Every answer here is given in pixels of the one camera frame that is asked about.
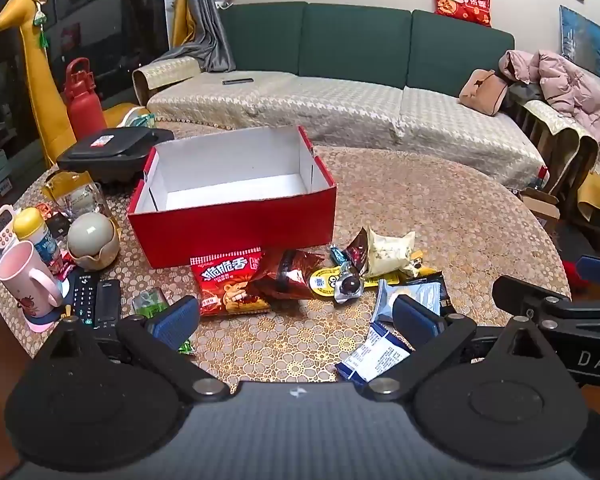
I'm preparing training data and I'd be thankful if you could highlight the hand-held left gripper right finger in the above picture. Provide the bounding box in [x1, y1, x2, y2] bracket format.
[362, 295, 579, 402]

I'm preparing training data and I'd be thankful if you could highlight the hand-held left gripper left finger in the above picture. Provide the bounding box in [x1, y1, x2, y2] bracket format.
[32, 296, 231, 403]

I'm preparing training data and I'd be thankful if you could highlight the blue white snack packet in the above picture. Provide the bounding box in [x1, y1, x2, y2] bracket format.
[335, 322, 413, 386]

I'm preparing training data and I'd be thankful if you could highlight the red snack packet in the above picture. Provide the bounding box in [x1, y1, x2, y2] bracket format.
[190, 247, 273, 317]

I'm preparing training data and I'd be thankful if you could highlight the cream snack packet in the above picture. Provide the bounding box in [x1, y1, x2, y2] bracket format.
[362, 227, 417, 278]

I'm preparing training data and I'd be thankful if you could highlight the red cardboard box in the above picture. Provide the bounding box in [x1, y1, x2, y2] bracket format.
[127, 126, 338, 270]

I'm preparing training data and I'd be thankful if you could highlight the light blue snack packet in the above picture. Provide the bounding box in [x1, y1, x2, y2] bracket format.
[372, 280, 443, 326]

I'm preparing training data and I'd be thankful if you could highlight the green packet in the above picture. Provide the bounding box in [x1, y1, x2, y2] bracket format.
[131, 288, 170, 318]

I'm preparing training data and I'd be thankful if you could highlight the silver black snack packet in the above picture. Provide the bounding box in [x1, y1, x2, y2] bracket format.
[380, 269, 456, 317]

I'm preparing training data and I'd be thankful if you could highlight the black remote control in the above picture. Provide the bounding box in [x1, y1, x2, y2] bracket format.
[92, 280, 122, 332]

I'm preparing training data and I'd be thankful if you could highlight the round chocolate candy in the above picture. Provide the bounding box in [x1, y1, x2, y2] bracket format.
[334, 272, 365, 305]

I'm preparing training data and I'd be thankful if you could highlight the dark brown snack wrapper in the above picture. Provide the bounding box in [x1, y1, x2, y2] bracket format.
[342, 227, 373, 278]

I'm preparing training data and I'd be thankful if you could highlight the yellow cartoon snack packet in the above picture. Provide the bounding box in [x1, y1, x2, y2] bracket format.
[309, 266, 363, 297]

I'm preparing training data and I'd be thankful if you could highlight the black remote with many buttons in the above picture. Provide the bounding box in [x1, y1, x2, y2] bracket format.
[70, 270, 101, 325]

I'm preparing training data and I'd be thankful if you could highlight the grey egg ornament in holder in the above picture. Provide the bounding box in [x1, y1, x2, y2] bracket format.
[66, 212, 121, 271]

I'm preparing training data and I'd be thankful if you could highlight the dark red foil packet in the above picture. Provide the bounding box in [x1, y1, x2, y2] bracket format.
[247, 249, 326, 301]

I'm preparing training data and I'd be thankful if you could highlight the pink blue coaster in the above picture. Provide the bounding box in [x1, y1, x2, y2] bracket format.
[17, 280, 73, 333]

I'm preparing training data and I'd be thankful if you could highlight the clear yellow gift pack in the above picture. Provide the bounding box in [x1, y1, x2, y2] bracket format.
[42, 170, 113, 221]

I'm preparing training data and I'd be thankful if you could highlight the pink mug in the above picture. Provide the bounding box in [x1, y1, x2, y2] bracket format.
[0, 241, 63, 311]

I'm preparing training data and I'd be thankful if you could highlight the yellow lid bottle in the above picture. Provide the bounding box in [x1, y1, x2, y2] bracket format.
[14, 207, 61, 266]

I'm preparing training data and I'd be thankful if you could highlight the black electric cooker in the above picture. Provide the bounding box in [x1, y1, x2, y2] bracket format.
[57, 127, 176, 186]

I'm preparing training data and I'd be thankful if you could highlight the pink down jacket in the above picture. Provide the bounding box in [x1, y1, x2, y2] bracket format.
[498, 50, 600, 146]

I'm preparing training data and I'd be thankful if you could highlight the green tissue pack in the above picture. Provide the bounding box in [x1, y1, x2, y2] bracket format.
[120, 112, 156, 130]

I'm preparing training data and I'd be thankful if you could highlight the brown bag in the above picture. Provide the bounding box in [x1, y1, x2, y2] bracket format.
[459, 69, 510, 117]

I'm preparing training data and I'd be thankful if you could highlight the red water bottle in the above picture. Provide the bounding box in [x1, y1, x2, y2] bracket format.
[62, 57, 107, 141]

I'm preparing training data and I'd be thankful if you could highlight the blue cushion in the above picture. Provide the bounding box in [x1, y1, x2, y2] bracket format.
[559, 5, 600, 81]

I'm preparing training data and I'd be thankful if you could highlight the beige sofa cover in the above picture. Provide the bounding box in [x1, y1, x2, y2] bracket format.
[132, 55, 600, 196]

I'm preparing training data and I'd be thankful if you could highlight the yellow giraffe statue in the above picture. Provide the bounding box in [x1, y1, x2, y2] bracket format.
[0, 0, 153, 168]

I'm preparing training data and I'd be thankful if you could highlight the green sofa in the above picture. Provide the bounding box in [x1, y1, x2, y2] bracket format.
[132, 2, 600, 221]

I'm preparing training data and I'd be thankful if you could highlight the grey curtain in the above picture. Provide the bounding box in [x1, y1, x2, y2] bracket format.
[170, 0, 236, 73]

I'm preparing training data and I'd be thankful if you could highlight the yellow curtain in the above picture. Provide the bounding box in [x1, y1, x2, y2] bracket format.
[172, 0, 201, 48]

